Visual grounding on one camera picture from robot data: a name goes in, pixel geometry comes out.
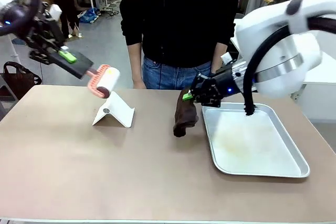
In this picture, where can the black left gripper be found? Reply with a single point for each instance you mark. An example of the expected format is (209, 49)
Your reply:
(44, 32)

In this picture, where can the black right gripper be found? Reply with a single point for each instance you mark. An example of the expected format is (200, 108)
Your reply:
(223, 85)

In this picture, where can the dark brown cloth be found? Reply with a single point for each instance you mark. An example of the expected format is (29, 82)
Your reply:
(185, 116)

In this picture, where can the person left forearm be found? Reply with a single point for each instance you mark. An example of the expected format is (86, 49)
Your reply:
(219, 56)

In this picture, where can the person right forearm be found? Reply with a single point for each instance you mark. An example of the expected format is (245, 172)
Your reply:
(135, 61)

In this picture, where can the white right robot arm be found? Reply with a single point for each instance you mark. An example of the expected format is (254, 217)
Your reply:
(278, 37)

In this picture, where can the person right hand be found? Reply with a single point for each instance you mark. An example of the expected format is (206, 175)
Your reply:
(139, 84)

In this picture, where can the blue jeans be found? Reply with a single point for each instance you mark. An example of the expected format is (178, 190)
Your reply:
(168, 74)

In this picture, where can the blue plastic bag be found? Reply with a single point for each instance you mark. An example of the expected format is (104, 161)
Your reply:
(89, 16)

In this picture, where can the background person dark top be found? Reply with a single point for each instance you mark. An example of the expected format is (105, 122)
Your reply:
(63, 1)

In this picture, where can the silver metal tray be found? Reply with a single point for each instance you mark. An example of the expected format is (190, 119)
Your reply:
(252, 150)

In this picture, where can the white folded roller stand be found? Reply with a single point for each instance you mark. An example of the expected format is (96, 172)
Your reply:
(115, 113)

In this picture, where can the person torso black sweater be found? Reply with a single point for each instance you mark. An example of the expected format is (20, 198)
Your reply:
(178, 11)

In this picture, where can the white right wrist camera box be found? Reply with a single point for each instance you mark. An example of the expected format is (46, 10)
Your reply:
(226, 58)

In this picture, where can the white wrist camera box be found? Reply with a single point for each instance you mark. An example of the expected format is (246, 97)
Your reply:
(55, 11)
(226, 58)

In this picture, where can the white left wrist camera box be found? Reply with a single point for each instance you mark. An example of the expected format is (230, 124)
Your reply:
(55, 11)

